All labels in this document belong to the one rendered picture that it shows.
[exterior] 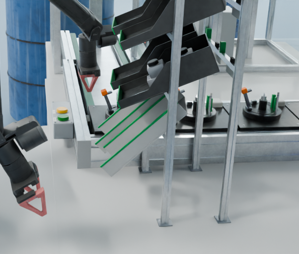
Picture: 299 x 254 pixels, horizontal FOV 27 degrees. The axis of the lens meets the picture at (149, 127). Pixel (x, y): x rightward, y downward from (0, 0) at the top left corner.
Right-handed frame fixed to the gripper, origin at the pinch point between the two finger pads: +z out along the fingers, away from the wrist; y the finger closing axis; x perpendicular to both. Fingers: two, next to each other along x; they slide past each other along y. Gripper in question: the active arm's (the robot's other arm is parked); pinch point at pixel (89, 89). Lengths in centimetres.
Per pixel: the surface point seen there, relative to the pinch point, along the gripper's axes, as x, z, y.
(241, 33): -31, -37, -56
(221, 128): -42.0, 10.7, -18.4
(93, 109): -2.0, 9.8, 4.3
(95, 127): 0.2, 8.4, -12.1
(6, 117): 29, 122, 231
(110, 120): -2.8, 0.5, -23.8
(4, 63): 25, 132, 364
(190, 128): -31.1, 10.0, -17.6
